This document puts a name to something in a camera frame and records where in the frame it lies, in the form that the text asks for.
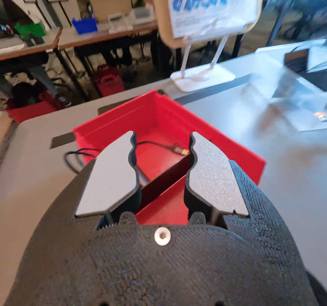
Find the clipboard stand with black sheet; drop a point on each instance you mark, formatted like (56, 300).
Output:
(12, 12)

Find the blue plastic bin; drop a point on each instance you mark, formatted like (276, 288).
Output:
(85, 26)

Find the long black tape strip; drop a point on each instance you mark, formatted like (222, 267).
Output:
(212, 88)

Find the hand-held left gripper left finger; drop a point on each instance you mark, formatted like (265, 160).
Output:
(109, 175)

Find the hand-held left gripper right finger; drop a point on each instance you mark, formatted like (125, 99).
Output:
(214, 180)

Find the wooden table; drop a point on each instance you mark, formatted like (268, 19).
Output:
(30, 49)
(102, 36)

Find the red bag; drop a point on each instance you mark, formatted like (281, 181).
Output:
(109, 83)
(33, 110)

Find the red plastic bin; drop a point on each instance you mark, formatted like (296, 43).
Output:
(158, 111)

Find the clear plastic bin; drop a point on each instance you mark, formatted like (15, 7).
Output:
(288, 101)

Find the green plastic bin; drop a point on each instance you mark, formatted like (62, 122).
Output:
(30, 30)

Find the plain wooden clipboard stand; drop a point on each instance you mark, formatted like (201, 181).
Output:
(109, 1)

